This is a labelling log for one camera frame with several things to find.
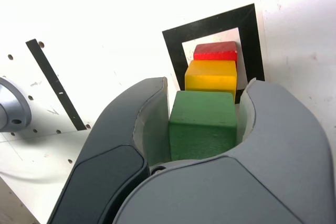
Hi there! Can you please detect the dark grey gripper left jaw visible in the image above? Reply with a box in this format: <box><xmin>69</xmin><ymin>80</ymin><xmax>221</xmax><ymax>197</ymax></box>
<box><xmin>48</xmin><ymin>76</ymin><xmax>172</xmax><ymax>224</ymax></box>

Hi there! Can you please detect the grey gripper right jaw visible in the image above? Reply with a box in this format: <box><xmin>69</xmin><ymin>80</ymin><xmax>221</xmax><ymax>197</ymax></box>
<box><xmin>112</xmin><ymin>77</ymin><xmax>336</xmax><ymax>224</ymax></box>

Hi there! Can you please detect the green cube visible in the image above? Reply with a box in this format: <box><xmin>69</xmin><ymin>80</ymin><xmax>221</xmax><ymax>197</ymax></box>
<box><xmin>167</xmin><ymin>90</ymin><xmax>238</xmax><ymax>162</ymax></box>

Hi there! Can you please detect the yellow cube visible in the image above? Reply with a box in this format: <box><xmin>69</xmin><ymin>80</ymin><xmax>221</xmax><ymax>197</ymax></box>
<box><xmin>184</xmin><ymin>59</ymin><xmax>238</xmax><ymax>104</ymax></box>

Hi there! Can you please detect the red cube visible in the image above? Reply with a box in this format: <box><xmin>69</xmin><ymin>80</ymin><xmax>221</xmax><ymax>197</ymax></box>
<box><xmin>193</xmin><ymin>40</ymin><xmax>238</xmax><ymax>63</ymax></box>

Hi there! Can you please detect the black tape square outline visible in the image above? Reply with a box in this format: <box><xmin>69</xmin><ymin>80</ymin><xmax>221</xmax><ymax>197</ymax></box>
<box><xmin>161</xmin><ymin>3</ymin><xmax>266</xmax><ymax>104</ymax></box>

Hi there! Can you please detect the black tape strip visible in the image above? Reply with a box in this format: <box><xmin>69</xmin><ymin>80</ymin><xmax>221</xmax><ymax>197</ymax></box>
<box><xmin>25</xmin><ymin>38</ymin><xmax>88</xmax><ymax>132</ymax></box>

